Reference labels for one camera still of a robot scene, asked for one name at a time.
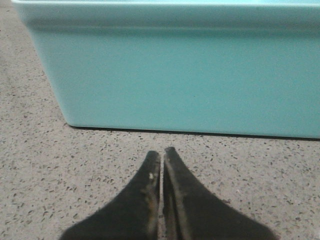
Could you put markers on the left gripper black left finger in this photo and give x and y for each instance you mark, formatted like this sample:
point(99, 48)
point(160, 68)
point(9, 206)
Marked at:
point(131, 215)

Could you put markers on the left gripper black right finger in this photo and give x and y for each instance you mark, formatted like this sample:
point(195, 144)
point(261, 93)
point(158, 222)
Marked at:
point(192, 212)

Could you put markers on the light blue plastic box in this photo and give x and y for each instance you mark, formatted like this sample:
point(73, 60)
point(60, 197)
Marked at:
point(235, 67)

